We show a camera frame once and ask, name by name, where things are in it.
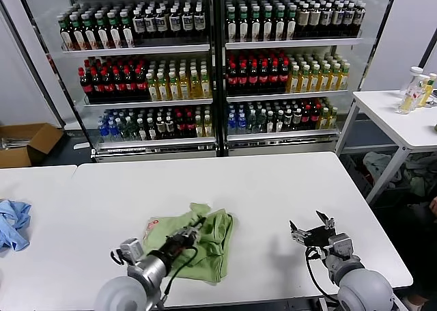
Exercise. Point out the light green polo shirt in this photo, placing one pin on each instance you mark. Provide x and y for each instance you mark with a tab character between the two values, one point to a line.
218	236

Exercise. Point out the grey green clothes pile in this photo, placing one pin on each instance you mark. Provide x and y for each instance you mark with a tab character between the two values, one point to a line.
375	162
421	174

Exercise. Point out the dark drink bottle beige label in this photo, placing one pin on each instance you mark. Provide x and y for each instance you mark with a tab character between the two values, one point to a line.
358	17
348	17
304	18
315	18
338	17
327	18

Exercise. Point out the small white floor piece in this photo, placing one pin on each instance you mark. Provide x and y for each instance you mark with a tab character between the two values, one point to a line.
81	146

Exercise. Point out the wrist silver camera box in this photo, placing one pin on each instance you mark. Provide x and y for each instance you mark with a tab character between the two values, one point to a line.
131	251
341	244

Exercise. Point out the small blue water bottle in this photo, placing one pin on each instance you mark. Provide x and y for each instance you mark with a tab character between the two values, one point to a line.
231	123
242	123
111	131
101	131

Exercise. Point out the small cola bottle red cap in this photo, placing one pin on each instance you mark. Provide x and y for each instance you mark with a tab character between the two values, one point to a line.
180	128
306	118
190	128
314	117

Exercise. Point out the tea bottle green cap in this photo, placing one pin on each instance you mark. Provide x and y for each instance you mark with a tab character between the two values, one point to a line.
232	27
256	26
291	25
91	33
128	31
280	26
268	26
243	27
116	32
103	33
66	34
79	34

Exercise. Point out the small yellow juice bottle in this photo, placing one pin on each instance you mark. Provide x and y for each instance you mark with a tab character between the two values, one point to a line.
199	128
323	119
332	119
208	128

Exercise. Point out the white side table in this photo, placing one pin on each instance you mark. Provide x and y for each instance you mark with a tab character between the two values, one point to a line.
382	109

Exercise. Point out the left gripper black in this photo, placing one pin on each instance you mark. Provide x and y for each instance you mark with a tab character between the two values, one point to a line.
182	241

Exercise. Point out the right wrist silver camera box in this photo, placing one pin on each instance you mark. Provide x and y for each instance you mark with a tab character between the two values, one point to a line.
341	244

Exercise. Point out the brown cardboard box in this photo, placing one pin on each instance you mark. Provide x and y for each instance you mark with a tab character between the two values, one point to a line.
44	143

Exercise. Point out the clear bottle yellow liquid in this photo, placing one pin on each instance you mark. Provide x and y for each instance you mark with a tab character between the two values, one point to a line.
406	104

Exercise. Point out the silver metal parts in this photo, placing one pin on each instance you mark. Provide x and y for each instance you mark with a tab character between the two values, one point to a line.
10	143

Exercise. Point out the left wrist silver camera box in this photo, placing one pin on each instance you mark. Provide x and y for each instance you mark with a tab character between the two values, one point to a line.
131	251

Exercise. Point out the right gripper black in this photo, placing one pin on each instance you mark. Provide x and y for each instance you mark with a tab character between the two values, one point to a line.
319	237

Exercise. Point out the clear bottle red print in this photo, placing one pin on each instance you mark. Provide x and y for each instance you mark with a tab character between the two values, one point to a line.
415	72

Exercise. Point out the white display shelf unit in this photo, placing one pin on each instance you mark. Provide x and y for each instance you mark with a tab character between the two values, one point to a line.
290	44
136	50

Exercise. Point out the person bare hand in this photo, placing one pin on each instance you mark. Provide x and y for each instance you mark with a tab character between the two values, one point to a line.
434	205

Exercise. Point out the dark drink bottle blue label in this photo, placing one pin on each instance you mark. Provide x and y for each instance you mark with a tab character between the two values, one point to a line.
138	24
187	22
175	22
162	23
199	21
151	23

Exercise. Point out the small dark bottle white cap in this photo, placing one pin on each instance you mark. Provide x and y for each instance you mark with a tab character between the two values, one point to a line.
279	121
150	131
160	128
298	119
270	122
170	128
289	119
140	131

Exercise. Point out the light blue shirt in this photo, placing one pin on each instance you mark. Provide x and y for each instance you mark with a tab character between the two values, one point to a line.
13	222

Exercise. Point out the small green water bottle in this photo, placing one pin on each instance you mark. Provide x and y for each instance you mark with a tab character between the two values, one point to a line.
120	131
252	122
261	122
129	130

